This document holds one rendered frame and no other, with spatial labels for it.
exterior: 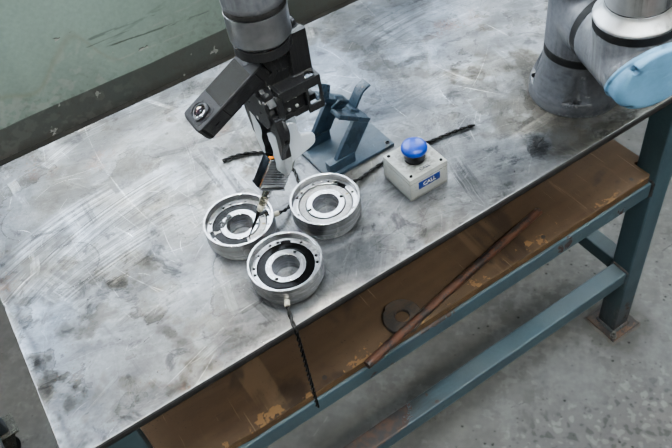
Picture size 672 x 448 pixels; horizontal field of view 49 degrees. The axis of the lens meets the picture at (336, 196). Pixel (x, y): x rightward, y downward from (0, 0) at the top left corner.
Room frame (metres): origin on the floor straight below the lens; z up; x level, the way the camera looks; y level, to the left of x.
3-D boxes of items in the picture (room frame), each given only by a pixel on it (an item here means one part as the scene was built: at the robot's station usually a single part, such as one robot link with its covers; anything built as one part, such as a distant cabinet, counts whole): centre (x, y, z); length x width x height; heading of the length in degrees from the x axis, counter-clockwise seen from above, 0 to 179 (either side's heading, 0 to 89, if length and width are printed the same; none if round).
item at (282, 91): (0.75, 0.05, 1.07); 0.09 x 0.08 x 0.12; 117
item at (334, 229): (0.75, 0.02, 0.82); 0.10 x 0.10 x 0.04
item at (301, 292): (0.64, 0.08, 0.82); 0.10 x 0.10 x 0.04
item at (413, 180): (0.80, -0.13, 0.82); 0.08 x 0.07 x 0.05; 116
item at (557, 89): (0.94, -0.43, 0.85); 0.15 x 0.15 x 0.10
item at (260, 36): (0.75, 0.06, 1.15); 0.08 x 0.08 x 0.05
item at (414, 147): (0.79, -0.13, 0.85); 0.04 x 0.04 x 0.05
